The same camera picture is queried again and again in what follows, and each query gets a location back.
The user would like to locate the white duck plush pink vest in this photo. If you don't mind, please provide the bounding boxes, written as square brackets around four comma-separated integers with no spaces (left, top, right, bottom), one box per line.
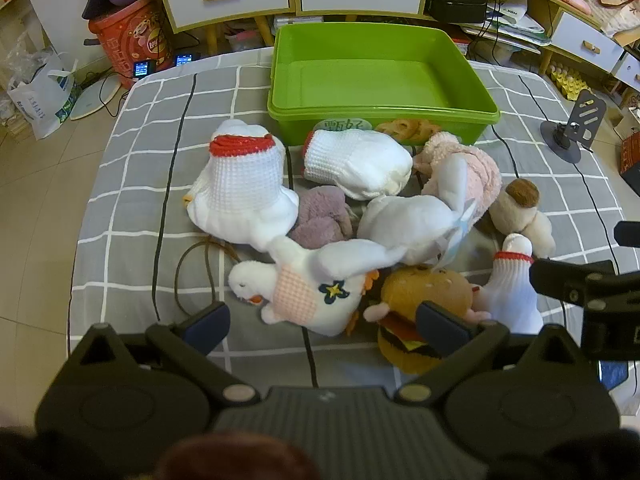
[228,236,406,337]

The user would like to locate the large white chicken plush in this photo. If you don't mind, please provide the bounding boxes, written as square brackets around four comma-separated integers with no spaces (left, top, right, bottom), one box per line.
[182,119,301,252]
[301,128,414,201]

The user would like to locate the small white red-banded plush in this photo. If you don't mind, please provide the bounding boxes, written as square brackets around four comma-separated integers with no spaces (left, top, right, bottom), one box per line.
[472,232,546,336]

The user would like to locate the red printed bucket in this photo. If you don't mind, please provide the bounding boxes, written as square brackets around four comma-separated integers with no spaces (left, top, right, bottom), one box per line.
[89,0,173,90]

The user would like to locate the white goose plush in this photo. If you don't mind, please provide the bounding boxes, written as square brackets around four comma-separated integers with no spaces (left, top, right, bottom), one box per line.
[356,152,476,267]

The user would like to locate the white brown dog plush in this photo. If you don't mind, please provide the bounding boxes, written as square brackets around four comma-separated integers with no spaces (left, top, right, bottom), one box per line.
[487,178,557,258]

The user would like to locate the grey checked desktop cloth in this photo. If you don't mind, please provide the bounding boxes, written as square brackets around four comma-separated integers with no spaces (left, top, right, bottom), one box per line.
[67,49,640,391]

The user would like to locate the white round scale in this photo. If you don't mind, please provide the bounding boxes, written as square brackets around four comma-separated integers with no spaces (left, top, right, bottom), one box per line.
[69,76,123,121]

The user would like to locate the burger plush toy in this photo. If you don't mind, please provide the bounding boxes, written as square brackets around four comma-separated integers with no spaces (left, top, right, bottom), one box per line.
[362,266,493,375]

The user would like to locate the brown cardboard box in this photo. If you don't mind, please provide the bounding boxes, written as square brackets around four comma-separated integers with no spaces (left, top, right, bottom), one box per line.
[620,132,640,196]

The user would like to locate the yellow egg tray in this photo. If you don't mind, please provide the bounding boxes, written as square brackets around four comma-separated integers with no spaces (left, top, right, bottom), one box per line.
[549,62,593,100]

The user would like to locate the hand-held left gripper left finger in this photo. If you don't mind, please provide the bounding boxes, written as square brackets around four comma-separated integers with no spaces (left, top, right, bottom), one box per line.
[67,301,261,406]

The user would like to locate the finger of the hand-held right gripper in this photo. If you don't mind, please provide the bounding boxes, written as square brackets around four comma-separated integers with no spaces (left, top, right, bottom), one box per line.
[614,221,640,248]
[529,257,618,307]

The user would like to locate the pink plush toy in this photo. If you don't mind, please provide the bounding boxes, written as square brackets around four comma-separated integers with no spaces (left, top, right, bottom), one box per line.
[413,131,502,226]

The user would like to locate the stack of papers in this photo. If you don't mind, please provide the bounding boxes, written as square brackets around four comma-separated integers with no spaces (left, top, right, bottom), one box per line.
[460,0,551,53]

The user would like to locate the brown cord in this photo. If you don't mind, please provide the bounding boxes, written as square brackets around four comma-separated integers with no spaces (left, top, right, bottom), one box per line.
[174,240,241,317]

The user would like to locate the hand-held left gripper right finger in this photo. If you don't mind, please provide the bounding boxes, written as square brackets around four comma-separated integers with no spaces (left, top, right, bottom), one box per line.
[397,301,596,406]

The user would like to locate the black metal phone stand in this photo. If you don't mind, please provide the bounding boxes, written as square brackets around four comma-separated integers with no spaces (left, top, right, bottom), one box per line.
[540,89,607,165]

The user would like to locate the white plastic bag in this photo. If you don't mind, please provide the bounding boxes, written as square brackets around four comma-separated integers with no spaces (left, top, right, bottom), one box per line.
[6,52,81,141]

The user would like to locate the white tote bag red handles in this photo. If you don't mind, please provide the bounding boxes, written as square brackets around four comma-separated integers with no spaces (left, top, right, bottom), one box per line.
[582,0,640,36]

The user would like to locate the purple plush toy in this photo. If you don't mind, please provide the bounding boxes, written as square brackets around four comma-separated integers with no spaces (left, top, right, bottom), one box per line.
[289,185,357,251]

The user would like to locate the green plastic bin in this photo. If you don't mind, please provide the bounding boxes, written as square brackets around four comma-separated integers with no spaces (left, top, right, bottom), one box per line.
[266,22,502,147]

